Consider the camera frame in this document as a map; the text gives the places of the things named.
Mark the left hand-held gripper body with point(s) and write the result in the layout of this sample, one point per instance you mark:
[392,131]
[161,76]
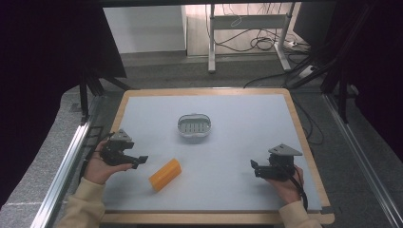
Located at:
[115,155]

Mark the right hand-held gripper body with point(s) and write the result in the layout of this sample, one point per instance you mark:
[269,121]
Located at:
[280,166]

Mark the person's left hand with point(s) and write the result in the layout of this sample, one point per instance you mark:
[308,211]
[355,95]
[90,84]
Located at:
[96,169]

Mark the person's right hand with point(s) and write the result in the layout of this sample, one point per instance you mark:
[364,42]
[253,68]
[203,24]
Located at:
[290,190]

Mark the orange soap bar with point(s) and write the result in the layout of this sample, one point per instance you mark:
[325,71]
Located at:
[165,174]

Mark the wooden-framed white board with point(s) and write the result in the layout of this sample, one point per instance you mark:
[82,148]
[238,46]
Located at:
[221,158]

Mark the grey soap dish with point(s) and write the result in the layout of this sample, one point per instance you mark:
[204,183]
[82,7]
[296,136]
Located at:
[194,126]

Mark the black metal stand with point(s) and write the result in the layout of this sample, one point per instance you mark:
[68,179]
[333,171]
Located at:
[84,98]
[342,88]

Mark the white power strip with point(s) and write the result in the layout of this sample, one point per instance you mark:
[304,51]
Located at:
[306,71]

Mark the dark curtain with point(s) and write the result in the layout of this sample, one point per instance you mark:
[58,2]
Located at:
[383,79]
[38,79]

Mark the white cabinet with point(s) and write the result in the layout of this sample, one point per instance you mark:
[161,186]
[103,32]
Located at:
[145,28]

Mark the aluminium rail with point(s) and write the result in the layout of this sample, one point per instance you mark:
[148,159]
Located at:
[361,152]
[60,177]

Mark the white desk frame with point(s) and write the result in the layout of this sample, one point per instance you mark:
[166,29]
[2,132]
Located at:
[211,47]

